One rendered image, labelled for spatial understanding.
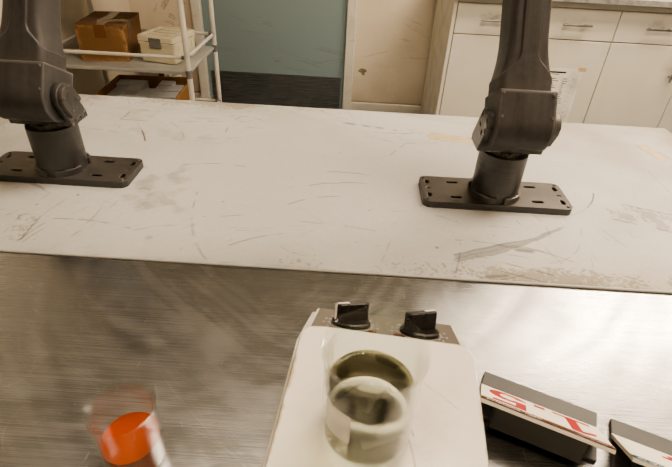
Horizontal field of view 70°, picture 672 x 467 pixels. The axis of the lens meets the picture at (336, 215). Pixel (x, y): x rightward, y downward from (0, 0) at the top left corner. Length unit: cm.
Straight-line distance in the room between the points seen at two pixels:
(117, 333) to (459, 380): 31
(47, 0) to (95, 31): 181
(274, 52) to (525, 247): 279
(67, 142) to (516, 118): 57
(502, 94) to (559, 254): 20
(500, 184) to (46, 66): 58
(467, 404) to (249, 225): 36
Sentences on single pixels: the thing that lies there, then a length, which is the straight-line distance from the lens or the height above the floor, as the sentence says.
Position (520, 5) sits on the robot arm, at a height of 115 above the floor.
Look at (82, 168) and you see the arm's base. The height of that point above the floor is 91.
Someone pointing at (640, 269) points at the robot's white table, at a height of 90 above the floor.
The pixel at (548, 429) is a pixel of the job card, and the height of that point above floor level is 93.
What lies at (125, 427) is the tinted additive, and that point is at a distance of 39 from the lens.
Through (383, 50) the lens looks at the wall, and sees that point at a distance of 324.
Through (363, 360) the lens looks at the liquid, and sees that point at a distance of 28.
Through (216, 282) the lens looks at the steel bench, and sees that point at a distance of 52.
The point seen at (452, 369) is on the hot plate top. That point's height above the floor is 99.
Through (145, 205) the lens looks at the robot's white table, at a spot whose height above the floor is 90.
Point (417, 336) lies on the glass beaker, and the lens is 25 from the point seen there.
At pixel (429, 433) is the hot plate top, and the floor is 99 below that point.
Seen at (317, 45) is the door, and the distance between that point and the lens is 322.
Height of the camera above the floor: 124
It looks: 34 degrees down
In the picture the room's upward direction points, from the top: 3 degrees clockwise
